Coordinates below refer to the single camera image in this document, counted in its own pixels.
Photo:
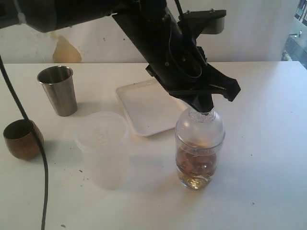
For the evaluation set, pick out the clear plastic shaker lid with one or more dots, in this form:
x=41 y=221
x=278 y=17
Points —
x=197 y=130

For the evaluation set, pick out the white rectangular tray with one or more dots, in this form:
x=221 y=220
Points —
x=149 y=108

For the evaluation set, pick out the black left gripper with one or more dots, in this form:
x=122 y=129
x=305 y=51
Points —
x=199 y=96

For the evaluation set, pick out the stainless steel cup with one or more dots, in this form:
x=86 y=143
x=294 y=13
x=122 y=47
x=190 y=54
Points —
x=57 y=82

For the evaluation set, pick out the clear graduated shaker cup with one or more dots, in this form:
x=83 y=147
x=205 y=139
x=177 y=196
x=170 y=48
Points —
x=196 y=149

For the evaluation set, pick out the brown wooden cup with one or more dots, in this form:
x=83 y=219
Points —
x=20 y=140

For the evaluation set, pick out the frosted plastic deli container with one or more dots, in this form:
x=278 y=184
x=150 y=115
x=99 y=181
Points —
x=103 y=139

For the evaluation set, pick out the gold coin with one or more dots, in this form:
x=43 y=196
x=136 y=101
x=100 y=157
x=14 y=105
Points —
x=196 y=183

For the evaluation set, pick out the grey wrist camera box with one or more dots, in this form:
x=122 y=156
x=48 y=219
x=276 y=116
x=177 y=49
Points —
x=209 y=22

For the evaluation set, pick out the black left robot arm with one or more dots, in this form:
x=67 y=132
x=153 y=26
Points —
x=167 y=44

